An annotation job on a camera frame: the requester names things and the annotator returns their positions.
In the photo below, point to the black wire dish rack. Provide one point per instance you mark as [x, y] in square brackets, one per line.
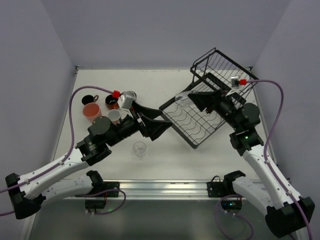
[210, 72]

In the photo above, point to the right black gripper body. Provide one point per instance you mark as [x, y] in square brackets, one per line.
[214, 100]

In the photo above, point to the black controller box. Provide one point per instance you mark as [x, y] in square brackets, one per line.
[93, 204]
[231, 205]

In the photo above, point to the white brown ceramic cup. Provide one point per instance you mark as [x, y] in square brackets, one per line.
[132, 95]

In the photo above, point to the orange ceramic mug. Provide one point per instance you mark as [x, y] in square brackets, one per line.
[111, 102]

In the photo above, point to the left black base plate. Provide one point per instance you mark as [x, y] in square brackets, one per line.
[108, 189]

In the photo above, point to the clear wine glass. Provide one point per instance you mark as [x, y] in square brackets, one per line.
[182, 99]
[139, 148]

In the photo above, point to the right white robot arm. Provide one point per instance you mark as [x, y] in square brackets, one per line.
[284, 209]

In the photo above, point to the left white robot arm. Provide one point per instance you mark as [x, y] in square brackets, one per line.
[28, 192]

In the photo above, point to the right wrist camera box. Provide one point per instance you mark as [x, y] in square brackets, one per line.
[235, 85]

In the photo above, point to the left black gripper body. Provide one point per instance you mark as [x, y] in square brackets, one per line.
[139, 120]

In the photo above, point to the right black controller box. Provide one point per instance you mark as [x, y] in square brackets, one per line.
[231, 205]

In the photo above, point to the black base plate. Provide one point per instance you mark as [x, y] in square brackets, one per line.
[217, 189]
[108, 189]

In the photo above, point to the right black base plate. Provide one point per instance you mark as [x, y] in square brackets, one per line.
[217, 189]

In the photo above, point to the salmon pink mug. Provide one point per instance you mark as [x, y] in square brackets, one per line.
[114, 116]

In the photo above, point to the left black controller box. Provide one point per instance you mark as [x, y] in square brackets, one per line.
[93, 204]

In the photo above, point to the pink tall tumbler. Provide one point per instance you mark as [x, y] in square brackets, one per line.
[91, 111]

